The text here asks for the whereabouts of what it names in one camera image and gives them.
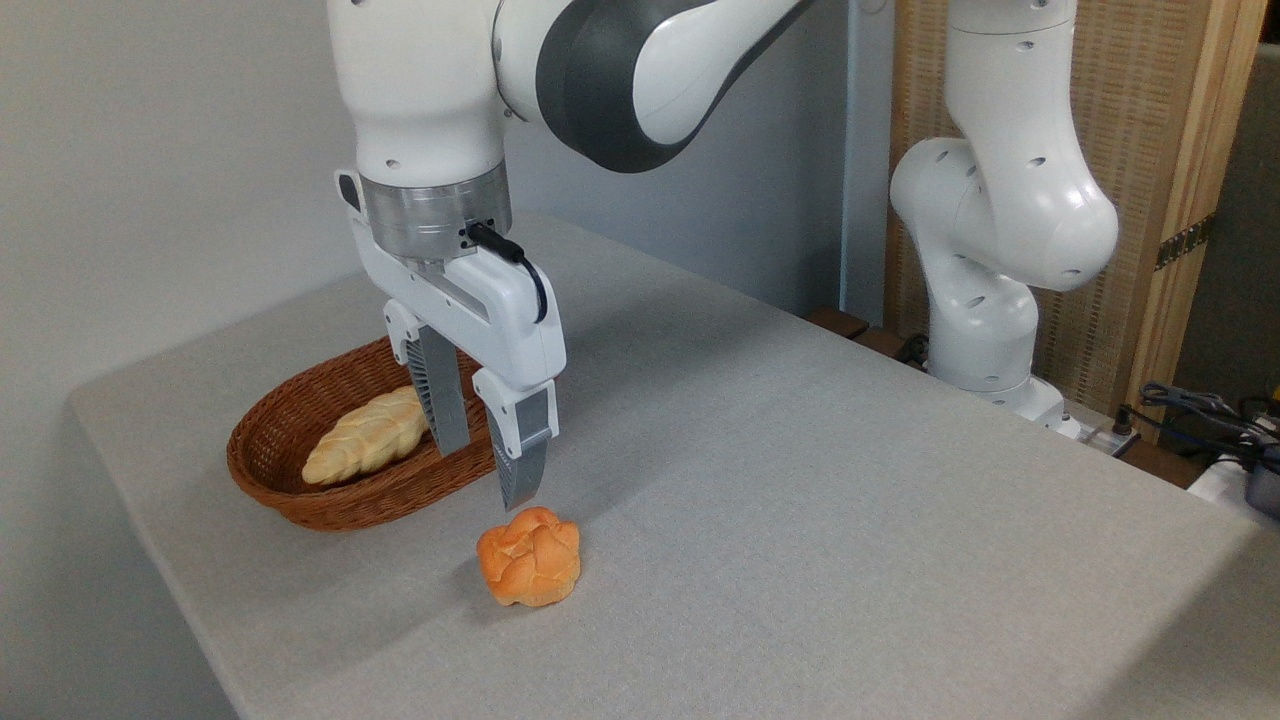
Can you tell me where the metal screen hinge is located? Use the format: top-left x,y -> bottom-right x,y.
1154,213 -> 1217,272

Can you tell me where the woven screen with wooden frame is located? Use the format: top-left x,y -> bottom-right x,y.
885,0 -> 1271,441

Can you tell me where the pale braided bread loaf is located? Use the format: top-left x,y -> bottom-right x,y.
302,385 -> 432,487

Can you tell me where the round orange bread roll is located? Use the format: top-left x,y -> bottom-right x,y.
476,506 -> 583,608

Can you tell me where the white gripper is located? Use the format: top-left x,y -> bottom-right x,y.
345,212 -> 568,512

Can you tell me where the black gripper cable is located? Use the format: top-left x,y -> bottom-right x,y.
466,221 -> 550,325

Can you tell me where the bundle of dark cables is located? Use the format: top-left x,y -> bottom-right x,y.
1138,380 -> 1280,473

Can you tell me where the brown wicker basket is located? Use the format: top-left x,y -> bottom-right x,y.
227,335 -> 499,533

